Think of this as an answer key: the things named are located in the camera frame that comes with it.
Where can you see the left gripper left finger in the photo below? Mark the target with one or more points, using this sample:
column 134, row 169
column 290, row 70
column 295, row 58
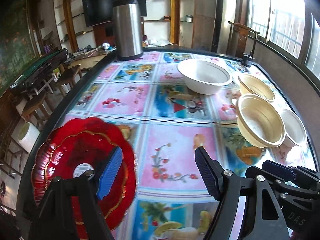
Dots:
column 107, row 173

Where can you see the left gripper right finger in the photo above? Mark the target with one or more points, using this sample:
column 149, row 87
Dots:
column 211, row 173

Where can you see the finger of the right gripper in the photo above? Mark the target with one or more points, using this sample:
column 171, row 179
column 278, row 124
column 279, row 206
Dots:
column 281, row 171

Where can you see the small white paper bowl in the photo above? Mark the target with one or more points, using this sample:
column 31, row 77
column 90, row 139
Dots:
column 295, row 132

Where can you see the red glass scalloped plate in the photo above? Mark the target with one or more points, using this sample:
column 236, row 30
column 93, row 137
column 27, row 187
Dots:
column 63, row 178

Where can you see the beige disposable bowl front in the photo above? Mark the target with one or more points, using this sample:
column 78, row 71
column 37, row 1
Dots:
column 259, row 122

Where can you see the beige disposable bowl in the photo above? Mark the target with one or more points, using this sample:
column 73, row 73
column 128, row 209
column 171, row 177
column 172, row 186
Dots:
column 250, row 84
column 259, row 122

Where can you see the beige disposable bowl back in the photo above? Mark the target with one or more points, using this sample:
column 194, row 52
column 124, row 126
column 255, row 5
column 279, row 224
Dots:
column 250, row 84

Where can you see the large white paper bowl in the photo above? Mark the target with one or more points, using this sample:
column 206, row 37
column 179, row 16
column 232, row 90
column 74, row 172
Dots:
column 204, row 77

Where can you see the colourful fruit print tablecloth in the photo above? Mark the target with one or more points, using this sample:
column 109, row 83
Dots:
column 164, row 122

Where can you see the white tape roll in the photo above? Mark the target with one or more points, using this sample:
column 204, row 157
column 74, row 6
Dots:
column 27, row 136

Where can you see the wooden stool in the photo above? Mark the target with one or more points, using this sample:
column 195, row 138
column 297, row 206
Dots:
column 68, row 77

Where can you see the small black table device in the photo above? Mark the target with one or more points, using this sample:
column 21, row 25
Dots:
column 247, row 59

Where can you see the green mahjong table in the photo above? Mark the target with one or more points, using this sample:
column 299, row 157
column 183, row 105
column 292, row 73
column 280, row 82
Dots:
column 30, row 80

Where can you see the wooden chair by window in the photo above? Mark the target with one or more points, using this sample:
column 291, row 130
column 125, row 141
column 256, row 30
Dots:
column 242, row 39

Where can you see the stainless steel thermos jug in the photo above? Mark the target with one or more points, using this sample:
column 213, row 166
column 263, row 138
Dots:
column 127, row 29

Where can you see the white standing air conditioner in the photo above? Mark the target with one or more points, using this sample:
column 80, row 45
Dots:
column 212, row 24

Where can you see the large floral wall painting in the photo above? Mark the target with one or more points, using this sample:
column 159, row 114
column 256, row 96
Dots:
column 17, row 50

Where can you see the black wall television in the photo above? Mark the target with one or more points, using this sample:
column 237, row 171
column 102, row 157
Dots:
column 100, row 11

